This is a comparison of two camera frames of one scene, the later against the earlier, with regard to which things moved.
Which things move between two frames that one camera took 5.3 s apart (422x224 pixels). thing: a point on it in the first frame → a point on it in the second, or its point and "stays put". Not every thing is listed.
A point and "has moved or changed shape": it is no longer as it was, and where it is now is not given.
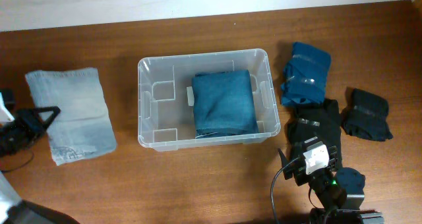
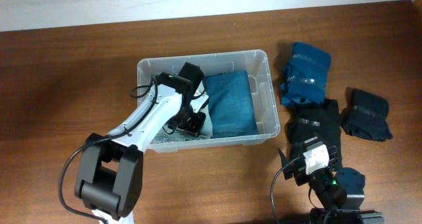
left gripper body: (25, 126) → (190, 119)
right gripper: (301, 174) stays put
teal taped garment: (305, 76) stays put
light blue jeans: (84, 128) → (162, 136)
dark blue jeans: (223, 104) has moved or changed shape
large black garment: (320, 120) stays put
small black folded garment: (365, 116) stays put
